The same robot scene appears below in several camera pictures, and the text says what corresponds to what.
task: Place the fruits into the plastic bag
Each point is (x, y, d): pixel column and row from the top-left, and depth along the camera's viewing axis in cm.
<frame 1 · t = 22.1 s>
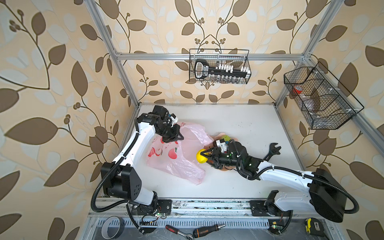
left hand: (184, 136, 77), fingers closed
right hand: (201, 158, 73), fingers open
pink plastic bag: (180, 158, 75), point 18 cm above the table
yellow lemon: (200, 158, 74), point 19 cm above the table
green pear: (226, 138, 93), point 9 cm above the table

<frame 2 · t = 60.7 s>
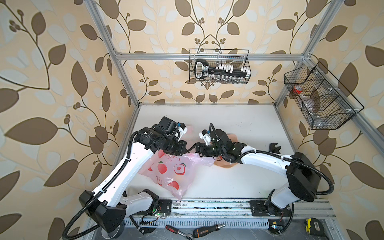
left hand: (187, 150, 69), fingers closed
right hand: (191, 155, 76), fingers open
pink plastic bag: (173, 173, 72), point 16 cm above the table
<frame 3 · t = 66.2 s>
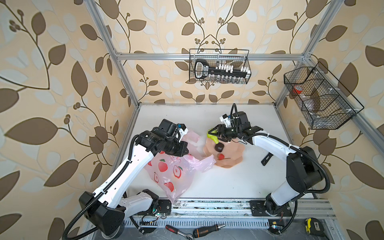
left hand: (189, 150, 70), fingers closed
right hand: (211, 135, 82), fingers open
dark purple fruit: (219, 147, 93), point 5 cm above the table
small red cherry fruit: (221, 156, 91), point 3 cm above the table
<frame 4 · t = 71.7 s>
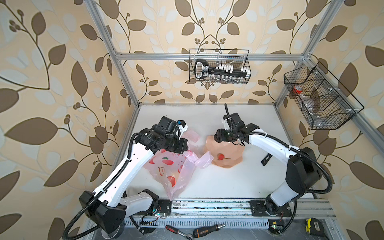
left hand: (189, 147, 70), fingers closed
right hand: (219, 137, 87), fingers open
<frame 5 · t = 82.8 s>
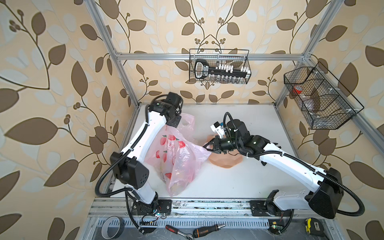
left hand: (172, 119, 80), fingers closed
right hand: (203, 149, 68), fingers closed
